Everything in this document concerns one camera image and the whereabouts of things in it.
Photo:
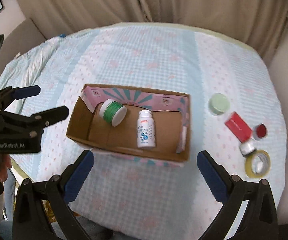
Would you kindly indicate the checked light blue bedspread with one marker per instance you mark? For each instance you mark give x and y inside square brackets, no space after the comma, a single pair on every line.
[148,201]

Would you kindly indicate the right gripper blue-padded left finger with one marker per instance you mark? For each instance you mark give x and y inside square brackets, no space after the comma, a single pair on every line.
[30,220]

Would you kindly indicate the yellow tape roll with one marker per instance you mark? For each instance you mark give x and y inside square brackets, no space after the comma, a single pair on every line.
[257,164]

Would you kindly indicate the small red capped jar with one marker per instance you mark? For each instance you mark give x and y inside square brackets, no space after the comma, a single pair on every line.
[259,132]

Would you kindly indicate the red carton box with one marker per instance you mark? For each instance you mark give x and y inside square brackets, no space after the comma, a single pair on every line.
[239,127]

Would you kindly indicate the white pill bottle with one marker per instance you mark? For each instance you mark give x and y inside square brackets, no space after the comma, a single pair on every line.
[145,130]

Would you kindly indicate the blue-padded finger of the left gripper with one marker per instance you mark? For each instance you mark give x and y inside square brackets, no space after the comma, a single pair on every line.
[37,120]
[10,94]

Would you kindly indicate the person's left hand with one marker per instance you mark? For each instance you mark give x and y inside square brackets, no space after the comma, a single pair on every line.
[5,165]

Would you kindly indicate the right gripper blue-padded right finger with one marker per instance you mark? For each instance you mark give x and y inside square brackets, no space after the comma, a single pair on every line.
[259,220]

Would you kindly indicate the pale green round lid jar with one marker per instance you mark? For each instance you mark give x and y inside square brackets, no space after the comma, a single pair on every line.
[219,104]

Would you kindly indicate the open cardboard box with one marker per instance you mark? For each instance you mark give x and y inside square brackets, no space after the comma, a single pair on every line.
[171,115]

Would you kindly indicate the small black capped white jar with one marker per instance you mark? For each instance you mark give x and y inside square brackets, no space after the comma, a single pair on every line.
[247,147]

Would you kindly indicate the green labelled white jar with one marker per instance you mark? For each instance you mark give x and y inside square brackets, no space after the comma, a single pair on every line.
[112,112]

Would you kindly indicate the crumpled light blue blanket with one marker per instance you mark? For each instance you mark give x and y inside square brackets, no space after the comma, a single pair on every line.
[45,66]

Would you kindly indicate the grey bed headboard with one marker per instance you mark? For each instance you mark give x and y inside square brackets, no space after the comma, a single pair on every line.
[23,38]

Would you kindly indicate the beige curtain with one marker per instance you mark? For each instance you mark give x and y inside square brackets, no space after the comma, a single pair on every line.
[260,24]

